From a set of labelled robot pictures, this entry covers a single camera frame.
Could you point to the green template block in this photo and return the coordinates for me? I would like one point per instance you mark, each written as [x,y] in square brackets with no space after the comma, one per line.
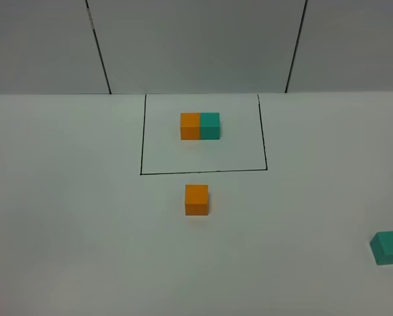
[210,126]

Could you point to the orange template block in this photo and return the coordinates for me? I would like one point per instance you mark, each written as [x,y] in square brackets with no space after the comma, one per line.
[190,126]

